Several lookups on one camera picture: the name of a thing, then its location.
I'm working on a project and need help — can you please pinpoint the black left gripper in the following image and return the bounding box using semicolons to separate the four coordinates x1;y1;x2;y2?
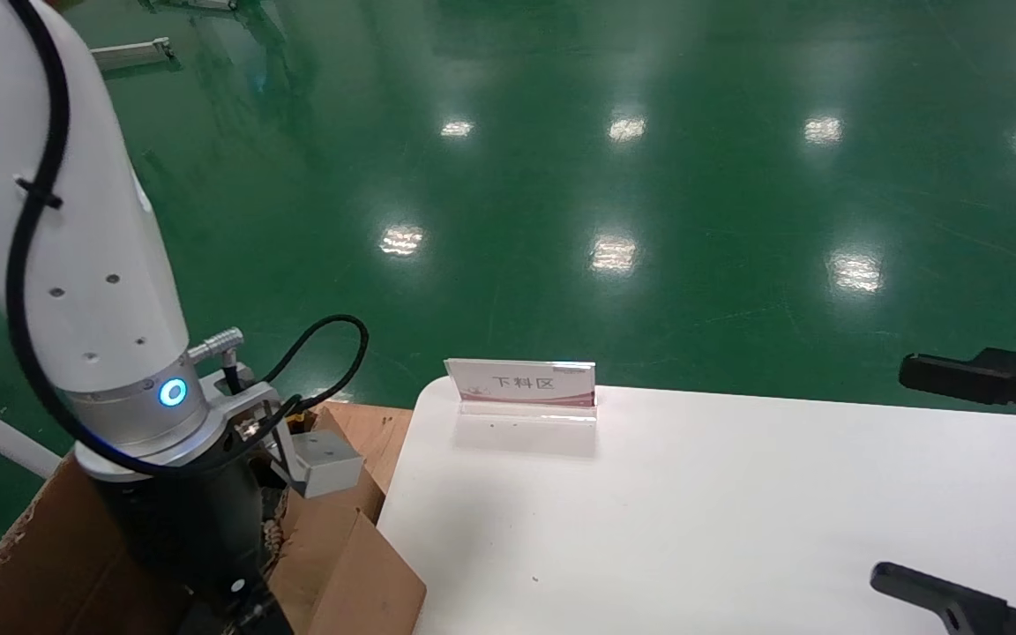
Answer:
89;423;293;635

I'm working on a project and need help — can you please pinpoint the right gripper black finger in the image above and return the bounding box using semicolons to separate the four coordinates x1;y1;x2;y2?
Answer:
870;561;1016;635
899;347;1016;442

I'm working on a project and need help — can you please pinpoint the large cardboard box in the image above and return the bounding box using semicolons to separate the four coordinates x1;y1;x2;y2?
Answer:
0;454;428;635

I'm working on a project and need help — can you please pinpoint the acrylic sign holder with card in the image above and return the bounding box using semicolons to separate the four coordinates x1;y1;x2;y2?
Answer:
444;357;599;421

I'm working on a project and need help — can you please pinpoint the black cable with yellow tag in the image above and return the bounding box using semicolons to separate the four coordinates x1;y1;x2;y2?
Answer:
4;0;370;482

